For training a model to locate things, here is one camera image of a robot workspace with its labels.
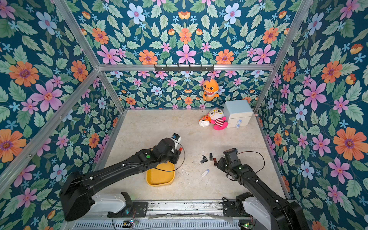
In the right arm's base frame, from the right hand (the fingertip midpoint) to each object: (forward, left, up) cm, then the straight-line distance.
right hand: (220, 163), depth 86 cm
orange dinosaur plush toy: (+43, +6, +24) cm, 50 cm away
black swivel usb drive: (+4, +9, -4) cm, 11 cm away
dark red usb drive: (+2, +3, -3) cm, 5 cm away
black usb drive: (+6, +5, -4) cm, 9 cm away
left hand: (+1, +22, +10) cm, 24 cm away
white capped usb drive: (-5, +9, -4) cm, 11 cm away
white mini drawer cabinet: (+32, -14, +11) cm, 37 cm away
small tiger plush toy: (+31, +9, +3) cm, 33 cm away
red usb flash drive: (+3, +23, +12) cm, 26 cm away
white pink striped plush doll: (+36, 0, +3) cm, 36 cm away
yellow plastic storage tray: (-7, +34, -2) cm, 35 cm away
